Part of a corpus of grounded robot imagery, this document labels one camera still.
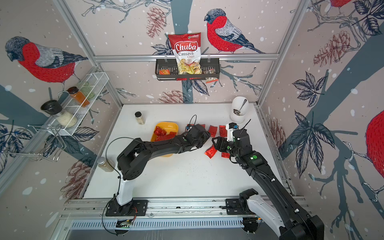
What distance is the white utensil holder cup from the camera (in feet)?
3.37

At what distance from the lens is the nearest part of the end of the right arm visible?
0.58 meters

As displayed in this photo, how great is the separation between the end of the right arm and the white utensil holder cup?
392mm
